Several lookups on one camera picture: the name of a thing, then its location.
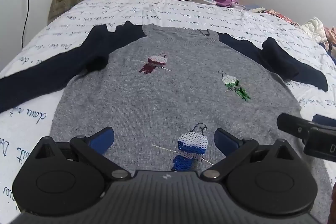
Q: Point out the grey sweater with navy sleeves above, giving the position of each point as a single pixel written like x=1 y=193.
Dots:
x=157 y=98

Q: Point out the red floral cloth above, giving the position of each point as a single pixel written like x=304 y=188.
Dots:
x=281 y=18

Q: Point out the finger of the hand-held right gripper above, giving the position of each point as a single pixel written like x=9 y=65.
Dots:
x=291 y=124
x=325 y=119

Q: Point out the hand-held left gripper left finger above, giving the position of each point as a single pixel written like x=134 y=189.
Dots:
x=101 y=140

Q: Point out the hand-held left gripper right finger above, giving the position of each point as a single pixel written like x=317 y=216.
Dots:
x=224 y=140

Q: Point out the pile of mixed clothes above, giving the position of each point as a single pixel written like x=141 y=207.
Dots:
x=323 y=32

